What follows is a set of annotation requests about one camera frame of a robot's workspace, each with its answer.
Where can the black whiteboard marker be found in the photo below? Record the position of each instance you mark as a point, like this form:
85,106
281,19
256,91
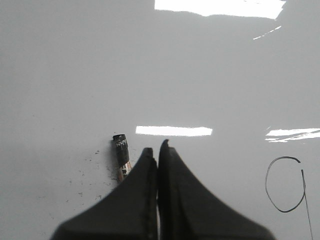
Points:
122,156

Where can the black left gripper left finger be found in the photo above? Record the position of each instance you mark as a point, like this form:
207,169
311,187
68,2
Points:
129,212

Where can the white whiteboard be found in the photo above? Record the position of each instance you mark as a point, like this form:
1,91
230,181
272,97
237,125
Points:
73,73

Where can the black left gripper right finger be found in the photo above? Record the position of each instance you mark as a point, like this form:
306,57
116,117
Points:
189,211

